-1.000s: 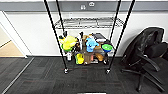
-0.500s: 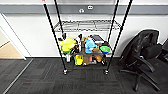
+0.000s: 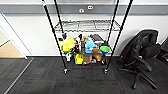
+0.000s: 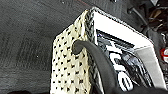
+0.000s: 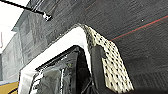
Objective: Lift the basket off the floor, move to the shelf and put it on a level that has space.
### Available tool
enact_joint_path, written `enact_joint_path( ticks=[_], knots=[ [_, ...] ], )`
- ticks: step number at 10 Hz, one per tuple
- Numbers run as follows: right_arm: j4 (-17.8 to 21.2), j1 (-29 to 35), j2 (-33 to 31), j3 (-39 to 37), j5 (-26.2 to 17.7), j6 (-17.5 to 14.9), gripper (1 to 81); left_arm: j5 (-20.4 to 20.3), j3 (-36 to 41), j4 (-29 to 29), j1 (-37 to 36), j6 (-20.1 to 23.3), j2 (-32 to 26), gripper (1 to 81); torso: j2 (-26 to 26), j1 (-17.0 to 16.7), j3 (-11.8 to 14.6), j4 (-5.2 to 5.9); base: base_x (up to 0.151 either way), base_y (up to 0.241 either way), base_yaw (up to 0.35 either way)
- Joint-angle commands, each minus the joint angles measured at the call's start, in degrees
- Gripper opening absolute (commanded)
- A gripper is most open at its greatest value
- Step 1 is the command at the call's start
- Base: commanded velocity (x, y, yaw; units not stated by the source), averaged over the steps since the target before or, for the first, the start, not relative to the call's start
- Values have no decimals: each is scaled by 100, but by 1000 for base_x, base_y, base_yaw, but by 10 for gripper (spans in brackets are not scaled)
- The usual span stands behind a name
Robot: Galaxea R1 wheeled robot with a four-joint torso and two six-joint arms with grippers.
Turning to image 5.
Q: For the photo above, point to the black printed bag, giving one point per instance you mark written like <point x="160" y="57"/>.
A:
<point x="56" y="78"/>

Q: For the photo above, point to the yellow wooden board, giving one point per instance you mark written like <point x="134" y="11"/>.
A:
<point x="8" y="88"/>

